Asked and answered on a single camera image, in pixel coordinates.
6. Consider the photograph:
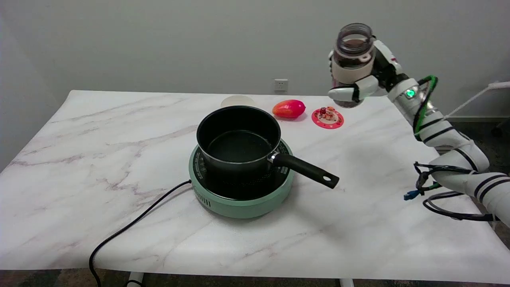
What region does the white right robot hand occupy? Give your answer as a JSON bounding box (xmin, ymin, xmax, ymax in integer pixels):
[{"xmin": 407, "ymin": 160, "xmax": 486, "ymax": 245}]
[{"xmin": 328, "ymin": 39, "xmax": 410, "ymax": 102}]

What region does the clear plastic bottle with beans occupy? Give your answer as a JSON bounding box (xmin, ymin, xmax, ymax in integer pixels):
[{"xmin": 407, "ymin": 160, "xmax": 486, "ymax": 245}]
[{"xmin": 332, "ymin": 23, "xmax": 376, "ymax": 108}]

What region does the pink round coaster with sweets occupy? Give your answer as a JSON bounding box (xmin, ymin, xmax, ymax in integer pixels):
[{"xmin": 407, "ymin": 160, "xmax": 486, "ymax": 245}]
[{"xmin": 311, "ymin": 106, "xmax": 344, "ymax": 130}]

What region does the red orange mango toy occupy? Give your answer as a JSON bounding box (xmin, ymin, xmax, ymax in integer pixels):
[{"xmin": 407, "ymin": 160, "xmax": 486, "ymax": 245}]
[{"xmin": 272, "ymin": 99, "xmax": 306, "ymax": 119}]

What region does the white rod stand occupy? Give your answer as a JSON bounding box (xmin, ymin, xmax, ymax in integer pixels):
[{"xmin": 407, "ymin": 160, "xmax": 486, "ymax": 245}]
[{"xmin": 443, "ymin": 81, "xmax": 510, "ymax": 120}]

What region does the green induction cooker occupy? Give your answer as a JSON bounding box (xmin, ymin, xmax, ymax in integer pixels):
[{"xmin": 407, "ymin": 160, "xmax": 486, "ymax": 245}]
[{"xmin": 188, "ymin": 138, "xmax": 296, "ymax": 219}]

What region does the green robot cable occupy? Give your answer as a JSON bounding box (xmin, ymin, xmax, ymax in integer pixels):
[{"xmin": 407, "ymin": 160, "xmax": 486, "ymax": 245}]
[{"xmin": 413, "ymin": 75, "xmax": 439, "ymax": 141}]

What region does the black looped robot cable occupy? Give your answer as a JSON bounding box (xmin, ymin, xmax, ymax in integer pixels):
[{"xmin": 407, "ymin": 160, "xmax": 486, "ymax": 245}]
[{"xmin": 404, "ymin": 161, "xmax": 501, "ymax": 222}]

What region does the black soup pot with handle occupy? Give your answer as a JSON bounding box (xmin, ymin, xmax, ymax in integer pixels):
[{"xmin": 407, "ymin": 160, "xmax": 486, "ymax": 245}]
[{"xmin": 196, "ymin": 105, "xmax": 340, "ymax": 189}]

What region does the black power cord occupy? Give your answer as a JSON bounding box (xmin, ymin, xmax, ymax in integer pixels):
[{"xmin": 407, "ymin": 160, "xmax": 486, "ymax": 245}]
[{"xmin": 88, "ymin": 179, "xmax": 192, "ymax": 287}]

